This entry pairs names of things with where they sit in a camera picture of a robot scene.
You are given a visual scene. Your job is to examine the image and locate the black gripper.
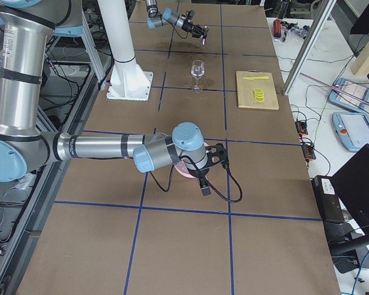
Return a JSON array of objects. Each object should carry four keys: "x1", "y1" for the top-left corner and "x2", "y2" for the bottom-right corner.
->
[
  {"x1": 181, "y1": 10, "x2": 204, "y2": 38},
  {"x1": 189, "y1": 143, "x2": 227, "y2": 178}
]

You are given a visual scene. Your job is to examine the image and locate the small metal jigger cup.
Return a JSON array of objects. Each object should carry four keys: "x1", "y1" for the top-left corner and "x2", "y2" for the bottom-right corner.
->
[{"x1": 201, "y1": 26, "x2": 208, "y2": 46}]

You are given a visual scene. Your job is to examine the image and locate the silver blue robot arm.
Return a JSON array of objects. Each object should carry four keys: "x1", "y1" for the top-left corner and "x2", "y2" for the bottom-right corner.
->
[
  {"x1": 0, "y1": 1, "x2": 227, "y2": 182},
  {"x1": 145, "y1": 0, "x2": 208, "y2": 42}
]

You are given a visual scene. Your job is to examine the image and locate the pile of clear ice cubes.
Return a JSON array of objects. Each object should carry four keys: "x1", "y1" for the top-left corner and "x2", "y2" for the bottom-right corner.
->
[{"x1": 175, "y1": 162, "x2": 188, "y2": 173}]

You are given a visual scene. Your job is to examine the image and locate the clear wine glass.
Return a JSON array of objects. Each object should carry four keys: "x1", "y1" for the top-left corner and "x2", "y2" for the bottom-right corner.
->
[{"x1": 191, "y1": 60, "x2": 205, "y2": 93}]

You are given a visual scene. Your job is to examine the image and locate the pink bowl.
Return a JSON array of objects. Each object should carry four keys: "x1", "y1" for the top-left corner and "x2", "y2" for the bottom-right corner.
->
[{"x1": 174, "y1": 143, "x2": 208, "y2": 178}]

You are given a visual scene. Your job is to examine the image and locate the yellow lemon slices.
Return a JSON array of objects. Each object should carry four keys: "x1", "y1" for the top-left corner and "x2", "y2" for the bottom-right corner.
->
[{"x1": 253, "y1": 88, "x2": 264, "y2": 103}]

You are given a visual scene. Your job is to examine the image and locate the bamboo cutting board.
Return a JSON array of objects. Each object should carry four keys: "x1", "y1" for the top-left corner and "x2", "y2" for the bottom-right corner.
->
[{"x1": 236, "y1": 71, "x2": 279, "y2": 111}]

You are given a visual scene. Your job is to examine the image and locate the yellow plastic knife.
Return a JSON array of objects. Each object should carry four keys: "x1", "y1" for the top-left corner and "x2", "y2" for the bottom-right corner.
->
[{"x1": 243, "y1": 76, "x2": 270, "y2": 81}]

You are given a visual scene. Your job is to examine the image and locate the red cylinder can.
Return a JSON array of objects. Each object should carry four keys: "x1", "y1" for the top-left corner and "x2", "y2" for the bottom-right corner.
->
[{"x1": 272, "y1": 18, "x2": 282, "y2": 38}]

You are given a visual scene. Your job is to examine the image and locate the black box device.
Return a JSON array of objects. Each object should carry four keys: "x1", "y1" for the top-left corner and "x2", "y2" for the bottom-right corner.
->
[{"x1": 311, "y1": 175, "x2": 344, "y2": 224}]

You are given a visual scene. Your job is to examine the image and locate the far blue teach pendant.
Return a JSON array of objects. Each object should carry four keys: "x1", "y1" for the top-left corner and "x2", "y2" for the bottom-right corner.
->
[{"x1": 328, "y1": 77, "x2": 369, "y2": 112}]

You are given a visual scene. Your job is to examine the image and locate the blue teach pendant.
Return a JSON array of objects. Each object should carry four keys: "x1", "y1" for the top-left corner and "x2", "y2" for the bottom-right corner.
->
[
  {"x1": 331, "y1": 112, "x2": 369, "y2": 152},
  {"x1": 328, "y1": 77, "x2": 369, "y2": 112}
]

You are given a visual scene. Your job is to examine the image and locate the near blue teach pendant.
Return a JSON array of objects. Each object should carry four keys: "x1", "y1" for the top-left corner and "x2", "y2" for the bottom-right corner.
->
[{"x1": 331, "y1": 112, "x2": 369, "y2": 152}]

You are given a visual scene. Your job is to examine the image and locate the black monitor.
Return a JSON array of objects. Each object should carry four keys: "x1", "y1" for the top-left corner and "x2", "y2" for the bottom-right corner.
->
[{"x1": 330, "y1": 144, "x2": 369, "y2": 255}]

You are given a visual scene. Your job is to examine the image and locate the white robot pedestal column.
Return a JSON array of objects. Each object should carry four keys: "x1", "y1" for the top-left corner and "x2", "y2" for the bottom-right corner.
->
[{"x1": 98, "y1": 0, "x2": 153, "y2": 101}]

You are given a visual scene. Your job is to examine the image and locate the aluminium frame post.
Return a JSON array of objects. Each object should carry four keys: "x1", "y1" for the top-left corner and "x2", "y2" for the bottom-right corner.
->
[{"x1": 282, "y1": 0, "x2": 336, "y2": 95}]

